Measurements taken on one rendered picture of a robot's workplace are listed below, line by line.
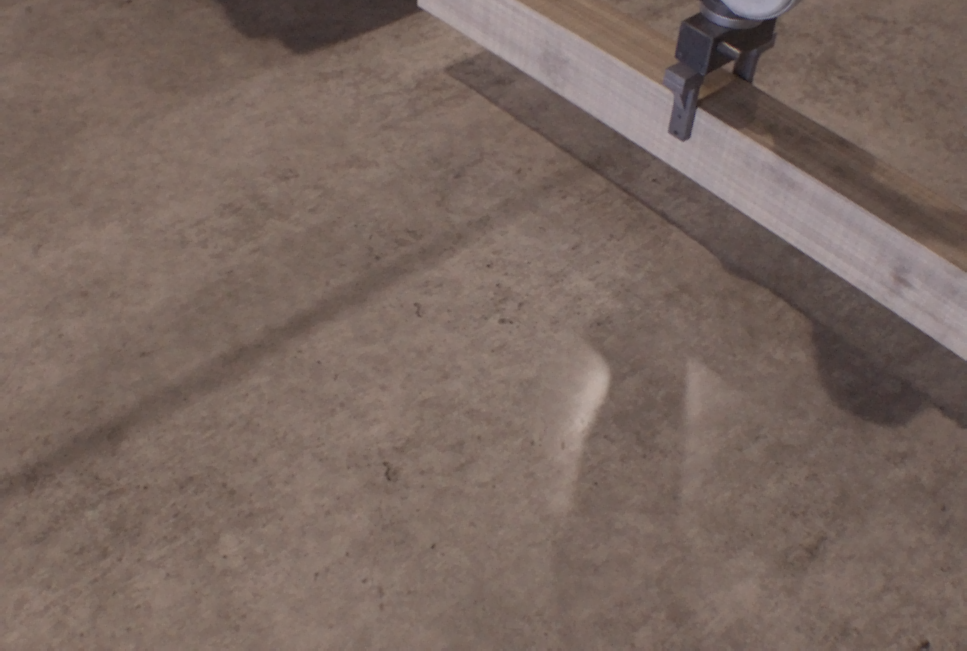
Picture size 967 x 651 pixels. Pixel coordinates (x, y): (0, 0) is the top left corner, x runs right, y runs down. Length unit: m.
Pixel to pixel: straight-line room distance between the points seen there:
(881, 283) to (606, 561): 0.44
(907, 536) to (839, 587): 0.11
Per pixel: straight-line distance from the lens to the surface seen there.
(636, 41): 1.46
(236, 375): 1.27
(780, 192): 1.32
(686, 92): 1.31
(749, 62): 1.42
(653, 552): 1.15
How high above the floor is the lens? 0.94
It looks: 43 degrees down
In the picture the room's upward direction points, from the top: 3 degrees clockwise
